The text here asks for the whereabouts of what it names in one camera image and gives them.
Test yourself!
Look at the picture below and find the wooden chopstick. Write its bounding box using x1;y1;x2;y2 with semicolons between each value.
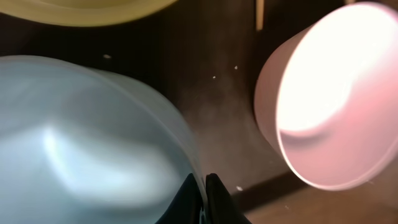
256;0;265;31

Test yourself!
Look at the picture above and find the light blue bowl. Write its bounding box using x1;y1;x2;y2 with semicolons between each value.
1;55;207;223

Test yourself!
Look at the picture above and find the dark brown serving tray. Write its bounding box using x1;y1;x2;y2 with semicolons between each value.
1;1;343;211

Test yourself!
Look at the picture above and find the yellow plate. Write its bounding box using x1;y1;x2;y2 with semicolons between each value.
1;0;176;27

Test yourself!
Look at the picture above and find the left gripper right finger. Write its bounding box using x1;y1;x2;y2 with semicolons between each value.
206;173;251;224

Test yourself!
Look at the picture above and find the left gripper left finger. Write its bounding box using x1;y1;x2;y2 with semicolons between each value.
155;174;203;224

